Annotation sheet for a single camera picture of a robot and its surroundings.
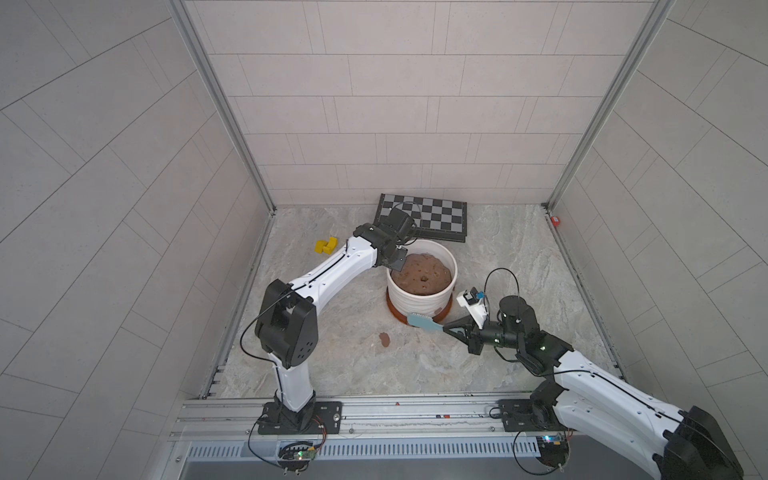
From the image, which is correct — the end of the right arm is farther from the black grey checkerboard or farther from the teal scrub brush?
the black grey checkerboard

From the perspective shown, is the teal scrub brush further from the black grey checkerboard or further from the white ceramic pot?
the black grey checkerboard

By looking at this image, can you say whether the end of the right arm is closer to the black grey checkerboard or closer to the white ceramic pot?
the white ceramic pot

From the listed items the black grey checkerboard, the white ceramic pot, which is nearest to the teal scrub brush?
the white ceramic pot

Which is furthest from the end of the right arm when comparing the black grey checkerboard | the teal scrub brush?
the black grey checkerboard

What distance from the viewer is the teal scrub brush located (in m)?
0.76

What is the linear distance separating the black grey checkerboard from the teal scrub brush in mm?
354

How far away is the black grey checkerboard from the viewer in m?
1.08
